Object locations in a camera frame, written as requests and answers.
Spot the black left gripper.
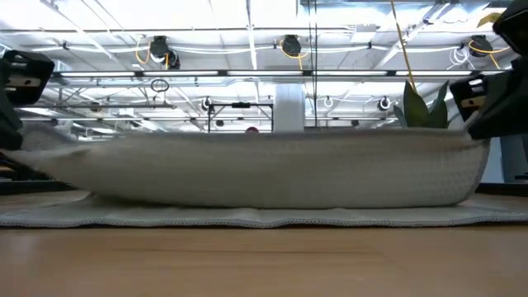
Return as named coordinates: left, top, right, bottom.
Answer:
left=0, top=49, right=56, bottom=152

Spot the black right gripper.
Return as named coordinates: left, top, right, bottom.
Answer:
left=449, top=0, right=528, bottom=141

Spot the grey microfiber towel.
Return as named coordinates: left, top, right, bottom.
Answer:
left=0, top=125, right=528, bottom=229

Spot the potted plant in white pot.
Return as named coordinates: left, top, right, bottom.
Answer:
left=391, top=80, right=451, bottom=130

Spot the dark hanging ceiling fixture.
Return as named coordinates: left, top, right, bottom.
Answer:
left=135, top=35, right=182, bottom=70

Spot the white building column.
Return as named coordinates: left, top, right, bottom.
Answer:
left=274, top=84, right=305, bottom=133

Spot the round black overhead camera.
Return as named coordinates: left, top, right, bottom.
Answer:
left=280, top=34, right=309, bottom=70
left=468, top=35, right=511, bottom=70

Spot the small yellow cable tag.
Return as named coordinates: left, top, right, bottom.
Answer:
left=477, top=12, right=502, bottom=29

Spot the black hanging cable ring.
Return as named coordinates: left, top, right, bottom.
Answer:
left=149, top=78, right=171, bottom=93

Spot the black vertical ceiling cable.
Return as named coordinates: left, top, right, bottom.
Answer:
left=307, top=0, right=318, bottom=130

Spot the black distant rig frame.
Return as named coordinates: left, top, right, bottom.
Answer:
left=205, top=101, right=275, bottom=134

